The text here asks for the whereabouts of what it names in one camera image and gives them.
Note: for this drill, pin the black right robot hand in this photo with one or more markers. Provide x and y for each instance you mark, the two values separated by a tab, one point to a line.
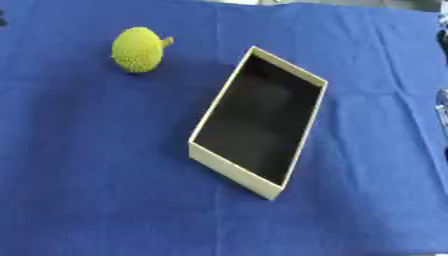
444	43

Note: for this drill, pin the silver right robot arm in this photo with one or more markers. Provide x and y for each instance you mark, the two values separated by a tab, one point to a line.
444	111

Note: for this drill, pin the tan open box dark inside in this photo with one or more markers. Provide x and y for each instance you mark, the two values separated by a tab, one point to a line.
259	123

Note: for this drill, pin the yellow spiky toy fruit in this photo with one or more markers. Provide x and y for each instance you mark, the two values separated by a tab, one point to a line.
137	50

